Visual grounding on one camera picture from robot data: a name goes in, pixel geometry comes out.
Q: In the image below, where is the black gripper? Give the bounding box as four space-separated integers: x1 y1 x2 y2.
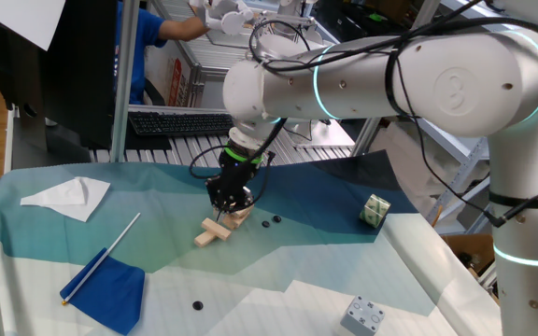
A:
205 158 262 221

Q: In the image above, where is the bare person forearm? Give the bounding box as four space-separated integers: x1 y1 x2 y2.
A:
159 16 210 43

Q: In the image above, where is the black keyboard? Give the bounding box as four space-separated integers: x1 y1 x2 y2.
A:
127 111 235 138

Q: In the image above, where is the black mouse pad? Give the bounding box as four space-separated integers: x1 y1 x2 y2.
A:
123 121 173 152

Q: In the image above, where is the blue green white tablecloth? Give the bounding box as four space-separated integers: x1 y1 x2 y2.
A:
0 148 503 336

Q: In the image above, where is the black office chair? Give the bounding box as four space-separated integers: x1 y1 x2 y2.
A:
139 76 166 106

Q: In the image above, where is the box with red print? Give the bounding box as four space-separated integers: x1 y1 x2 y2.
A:
143 44 191 109

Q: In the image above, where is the green white small box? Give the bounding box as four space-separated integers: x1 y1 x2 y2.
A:
359 193 392 230

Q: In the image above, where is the small blue flag white stick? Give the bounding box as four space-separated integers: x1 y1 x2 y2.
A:
59 212 147 336

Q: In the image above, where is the white paper napkin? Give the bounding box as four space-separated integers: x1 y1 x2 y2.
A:
20 175 112 223

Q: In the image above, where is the white foam packing piece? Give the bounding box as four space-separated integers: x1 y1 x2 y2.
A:
371 121 438 220

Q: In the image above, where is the grey cube block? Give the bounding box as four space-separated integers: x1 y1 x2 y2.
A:
340 295 387 336

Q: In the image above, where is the person in blue shirt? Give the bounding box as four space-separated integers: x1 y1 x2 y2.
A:
114 0 170 105

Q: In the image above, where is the black computer monitor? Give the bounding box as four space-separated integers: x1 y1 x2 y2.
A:
0 0 119 169

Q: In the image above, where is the open brown cardboard box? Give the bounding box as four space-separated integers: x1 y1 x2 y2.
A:
441 232 499 300

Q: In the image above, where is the white paper sheet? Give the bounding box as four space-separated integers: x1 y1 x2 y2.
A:
0 0 67 51

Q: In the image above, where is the green flange ring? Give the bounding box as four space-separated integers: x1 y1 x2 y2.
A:
223 146 265 166

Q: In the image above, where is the black camera cable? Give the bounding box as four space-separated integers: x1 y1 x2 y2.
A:
248 0 538 230

